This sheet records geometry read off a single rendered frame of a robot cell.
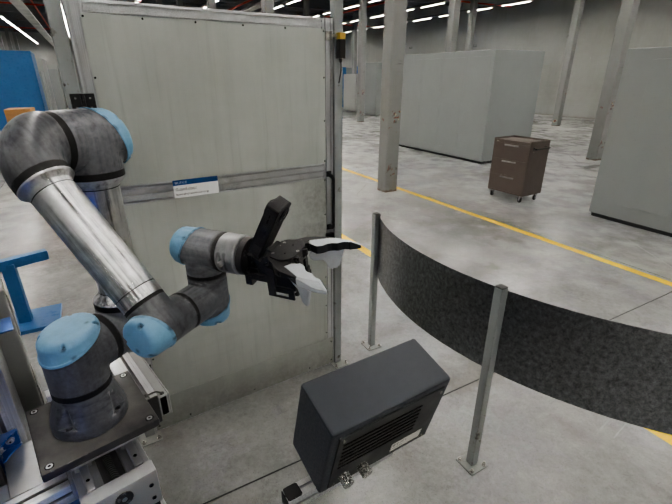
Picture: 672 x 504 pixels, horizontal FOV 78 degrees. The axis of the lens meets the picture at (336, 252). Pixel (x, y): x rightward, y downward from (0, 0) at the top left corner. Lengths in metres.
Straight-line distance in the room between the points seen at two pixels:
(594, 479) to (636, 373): 0.81
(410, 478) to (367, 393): 1.52
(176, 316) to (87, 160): 0.35
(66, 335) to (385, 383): 0.64
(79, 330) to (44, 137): 0.38
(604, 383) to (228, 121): 1.86
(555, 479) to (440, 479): 0.54
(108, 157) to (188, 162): 1.07
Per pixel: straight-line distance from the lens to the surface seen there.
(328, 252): 0.76
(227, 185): 2.06
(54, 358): 1.00
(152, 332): 0.75
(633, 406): 1.96
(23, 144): 0.87
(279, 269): 0.68
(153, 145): 1.96
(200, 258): 0.80
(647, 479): 2.66
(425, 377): 0.81
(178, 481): 2.34
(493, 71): 9.62
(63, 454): 1.08
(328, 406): 0.73
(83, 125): 0.93
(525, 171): 6.72
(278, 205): 0.69
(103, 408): 1.07
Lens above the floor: 1.74
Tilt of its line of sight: 23 degrees down
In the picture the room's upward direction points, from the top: straight up
